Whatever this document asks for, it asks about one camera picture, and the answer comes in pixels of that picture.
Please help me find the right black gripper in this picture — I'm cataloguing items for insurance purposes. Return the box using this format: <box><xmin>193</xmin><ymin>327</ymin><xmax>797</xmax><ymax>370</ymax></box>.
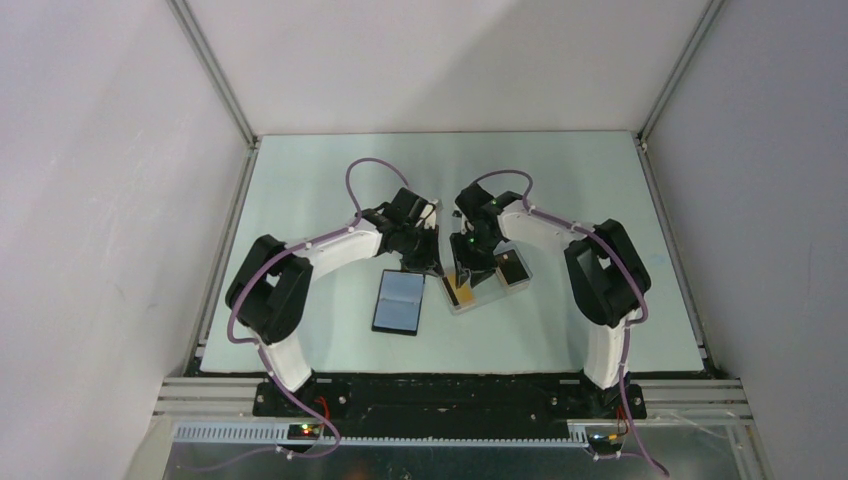
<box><xmin>449</xmin><ymin>230</ymin><xmax>500</xmax><ymax>289</ymax></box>

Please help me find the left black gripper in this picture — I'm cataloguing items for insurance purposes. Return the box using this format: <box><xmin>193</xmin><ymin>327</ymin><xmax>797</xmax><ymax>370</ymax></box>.
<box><xmin>398</xmin><ymin>224</ymin><xmax>443</xmax><ymax>279</ymax></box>

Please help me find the black card holder wallet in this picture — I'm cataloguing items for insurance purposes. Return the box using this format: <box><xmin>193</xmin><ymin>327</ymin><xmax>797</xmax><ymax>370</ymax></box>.
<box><xmin>371</xmin><ymin>270</ymin><xmax>425</xmax><ymax>336</ymax></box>

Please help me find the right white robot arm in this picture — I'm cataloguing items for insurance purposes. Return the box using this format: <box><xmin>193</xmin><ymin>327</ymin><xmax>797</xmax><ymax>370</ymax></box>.
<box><xmin>450</xmin><ymin>183</ymin><xmax>652</xmax><ymax>418</ymax></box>

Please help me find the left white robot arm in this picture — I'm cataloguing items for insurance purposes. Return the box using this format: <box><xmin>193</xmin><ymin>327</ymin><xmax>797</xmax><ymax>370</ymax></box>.
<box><xmin>225</xmin><ymin>187</ymin><xmax>444</xmax><ymax>417</ymax></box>

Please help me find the orange credit card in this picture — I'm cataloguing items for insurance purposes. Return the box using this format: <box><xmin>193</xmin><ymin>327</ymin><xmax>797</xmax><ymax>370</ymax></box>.
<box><xmin>441</xmin><ymin>274</ymin><xmax>477</xmax><ymax>314</ymax></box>

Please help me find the black credit card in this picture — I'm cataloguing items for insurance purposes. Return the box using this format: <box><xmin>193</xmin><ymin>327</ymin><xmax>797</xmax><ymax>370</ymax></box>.
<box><xmin>495</xmin><ymin>249</ymin><xmax>530</xmax><ymax>287</ymax></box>

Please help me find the clear plastic card tray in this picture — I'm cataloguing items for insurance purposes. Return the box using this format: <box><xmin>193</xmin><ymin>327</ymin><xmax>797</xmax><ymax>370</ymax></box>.
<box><xmin>439</xmin><ymin>242</ymin><xmax>533</xmax><ymax>315</ymax></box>

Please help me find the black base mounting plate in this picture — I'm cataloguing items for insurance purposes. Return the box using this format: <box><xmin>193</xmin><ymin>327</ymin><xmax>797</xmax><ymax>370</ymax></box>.
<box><xmin>252</xmin><ymin>373</ymin><xmax>647</xmax><ymax>441</ymax></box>

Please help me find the left controller board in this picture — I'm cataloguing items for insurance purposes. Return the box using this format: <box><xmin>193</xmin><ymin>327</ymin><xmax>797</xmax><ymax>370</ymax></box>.
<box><xmin>286</xmin><ymin>423</ymin><xmax>323</xmax><ymax>441</ymax></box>

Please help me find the controller board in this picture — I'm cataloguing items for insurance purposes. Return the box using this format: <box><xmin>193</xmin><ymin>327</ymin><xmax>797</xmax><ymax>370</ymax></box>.
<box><xmin>286</xmin><ymin>423</ymin><xmax>323</xmax><ymax>441</ymax></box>
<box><xmin>585</xmin><ymin>433</ymin><xmax>628</xmax><ymax>461</ymax></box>

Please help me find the right controller board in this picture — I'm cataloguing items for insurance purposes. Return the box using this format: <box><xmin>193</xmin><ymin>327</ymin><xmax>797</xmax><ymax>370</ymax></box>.
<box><xmin>585</xmin><ymin>433</ymin><xmax>628</xmax><ymax>461</ymax></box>

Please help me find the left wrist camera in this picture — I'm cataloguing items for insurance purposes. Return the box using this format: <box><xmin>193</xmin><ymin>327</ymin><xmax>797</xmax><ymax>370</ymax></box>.
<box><xmin>418</xmin><ymin>200</ymin><xmax>441</xmax><ymax>230</ymax></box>

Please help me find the right aluminium frame post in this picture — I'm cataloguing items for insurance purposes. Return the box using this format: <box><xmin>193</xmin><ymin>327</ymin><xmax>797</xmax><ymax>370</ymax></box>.
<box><xmin>636</xmin><ymin>0</ymin><xmax>726</xmax><ymax>149</ymax></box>

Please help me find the aluminium frame post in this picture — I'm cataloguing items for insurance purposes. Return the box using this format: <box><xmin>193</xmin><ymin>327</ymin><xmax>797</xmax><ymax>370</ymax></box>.
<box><xmin>165</xmin><ymin>0</ymin><xmax>260</xmax><ymax>148</ymax></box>
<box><xmin>636</xmin><ymin>0</ymin><xmax>726</xmax><ymax>149</ymax></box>

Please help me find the left aluminium frame post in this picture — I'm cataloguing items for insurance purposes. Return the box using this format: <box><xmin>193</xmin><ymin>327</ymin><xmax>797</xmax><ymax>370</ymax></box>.
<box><xmin>165</xmin><ymin>0</ymin><xmax>260</xmax><ymax>148</ymax></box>

